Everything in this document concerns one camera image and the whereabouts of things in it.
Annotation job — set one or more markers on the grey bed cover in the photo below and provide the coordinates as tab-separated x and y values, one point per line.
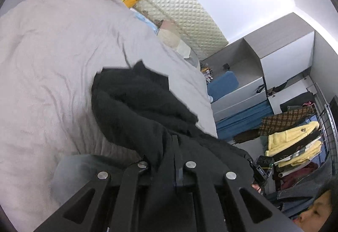
50	52

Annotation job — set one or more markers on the light blue sheet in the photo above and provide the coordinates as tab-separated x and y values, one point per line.
145	20

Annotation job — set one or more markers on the yellow folded garment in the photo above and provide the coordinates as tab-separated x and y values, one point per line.
295	146

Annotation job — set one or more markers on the grey white wardrobe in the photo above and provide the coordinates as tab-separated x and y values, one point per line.
276	62

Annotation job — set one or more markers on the cream quilted headboard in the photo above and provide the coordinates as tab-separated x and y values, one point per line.
192	22

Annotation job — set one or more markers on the bottles on side shelf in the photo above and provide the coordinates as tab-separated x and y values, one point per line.
207	73

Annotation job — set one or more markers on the brown plaid garment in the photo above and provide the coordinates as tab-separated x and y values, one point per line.
276	124

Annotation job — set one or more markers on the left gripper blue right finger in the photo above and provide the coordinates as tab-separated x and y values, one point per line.
217	178

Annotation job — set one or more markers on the blue curtain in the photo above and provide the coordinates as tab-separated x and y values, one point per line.
248	119

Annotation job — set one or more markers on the person's head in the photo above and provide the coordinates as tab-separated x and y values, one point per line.
314	218

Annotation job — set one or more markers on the person's right hand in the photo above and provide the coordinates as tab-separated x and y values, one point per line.
256	187

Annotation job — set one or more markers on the black padded jacket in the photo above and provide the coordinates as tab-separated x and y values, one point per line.
135	109

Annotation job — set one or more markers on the blue cushioned chair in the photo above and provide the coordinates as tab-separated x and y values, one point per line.
222	86

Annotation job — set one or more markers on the beige patchwork pillow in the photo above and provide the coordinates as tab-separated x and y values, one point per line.
170	36

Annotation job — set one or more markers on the black wire rack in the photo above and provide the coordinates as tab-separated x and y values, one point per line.
327	125

